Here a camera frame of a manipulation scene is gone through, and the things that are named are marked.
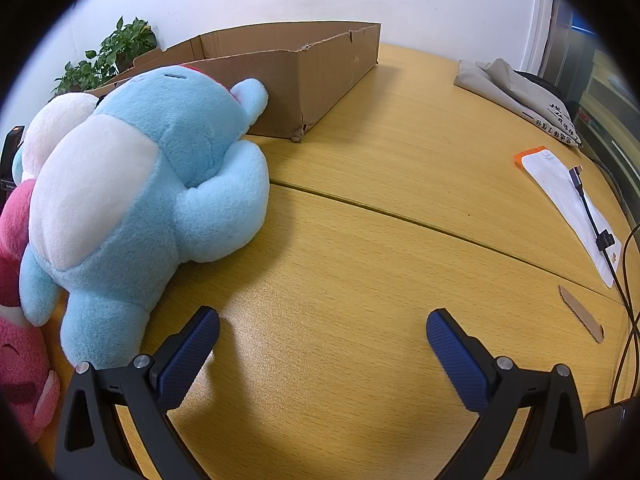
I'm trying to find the white panda plush toy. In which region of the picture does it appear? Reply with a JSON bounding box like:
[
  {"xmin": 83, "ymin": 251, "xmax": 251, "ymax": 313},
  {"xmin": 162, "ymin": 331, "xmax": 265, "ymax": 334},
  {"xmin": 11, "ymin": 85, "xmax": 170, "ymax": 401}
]
[{"xmin": 12, "ymin": 92, "xmax": 99, "ymax": 184}]

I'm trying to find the pink bear plush toy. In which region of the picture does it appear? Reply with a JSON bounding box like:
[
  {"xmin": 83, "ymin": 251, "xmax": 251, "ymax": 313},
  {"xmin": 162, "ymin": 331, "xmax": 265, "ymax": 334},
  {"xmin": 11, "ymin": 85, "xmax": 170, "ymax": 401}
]
[{"xmin": 0, "ymin": 179, "xmax": 61, "ymax": 443}]

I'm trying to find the light blue plush toy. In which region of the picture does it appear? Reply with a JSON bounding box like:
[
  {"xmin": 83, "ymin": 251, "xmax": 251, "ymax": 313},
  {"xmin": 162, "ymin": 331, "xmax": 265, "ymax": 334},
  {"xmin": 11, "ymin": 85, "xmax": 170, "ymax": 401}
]
[{"xmin": 20, "ymin": 65, "xmax": 269, "ymax": 368}]

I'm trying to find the cardboard scrap strip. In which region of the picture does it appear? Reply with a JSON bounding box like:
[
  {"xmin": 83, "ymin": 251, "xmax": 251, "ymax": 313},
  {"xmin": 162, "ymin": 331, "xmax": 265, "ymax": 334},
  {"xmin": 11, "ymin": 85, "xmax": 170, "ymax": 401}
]
[{"xmin": 558, "ymin": 285, "xmax": 604, "ymax": 344}]

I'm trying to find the green potted plant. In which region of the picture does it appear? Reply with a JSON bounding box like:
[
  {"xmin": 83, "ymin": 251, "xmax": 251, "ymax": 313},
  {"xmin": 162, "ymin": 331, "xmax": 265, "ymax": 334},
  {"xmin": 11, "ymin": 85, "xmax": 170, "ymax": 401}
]
[{"xmin": 52, "ymin": 18, "xmax": 157, "ymax": 96}]

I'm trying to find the white paper envelope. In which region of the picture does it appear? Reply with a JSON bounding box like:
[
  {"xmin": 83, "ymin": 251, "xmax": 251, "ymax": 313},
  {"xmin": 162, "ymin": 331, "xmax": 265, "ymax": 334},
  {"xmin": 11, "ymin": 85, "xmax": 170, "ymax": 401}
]
[{"xmin": 513, "ymin": 146, "xmax": 622, "ymax": 288}]

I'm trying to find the brown cardboard box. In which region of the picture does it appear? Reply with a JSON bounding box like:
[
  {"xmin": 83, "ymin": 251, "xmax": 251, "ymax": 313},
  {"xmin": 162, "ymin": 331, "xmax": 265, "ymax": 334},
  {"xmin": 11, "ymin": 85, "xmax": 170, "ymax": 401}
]
[{"xmin": 91, "ymin": 21, "xmax": 381, "ymax": 142}]

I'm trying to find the grey cloth bag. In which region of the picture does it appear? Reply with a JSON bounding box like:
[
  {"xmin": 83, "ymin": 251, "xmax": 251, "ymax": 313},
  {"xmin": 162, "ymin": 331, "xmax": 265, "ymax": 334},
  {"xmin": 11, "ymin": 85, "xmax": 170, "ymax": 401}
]
[{"xmin": 454, "ymin": 58, "xmax": 582, "ymax": 148}]

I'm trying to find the black usb cable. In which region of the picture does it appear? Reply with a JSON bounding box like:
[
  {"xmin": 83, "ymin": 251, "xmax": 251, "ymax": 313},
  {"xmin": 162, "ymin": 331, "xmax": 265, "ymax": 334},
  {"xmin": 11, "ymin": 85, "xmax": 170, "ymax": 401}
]
[{"xmin": 567, "ymin": 156, "xmax": 640, "ymax": 406}]

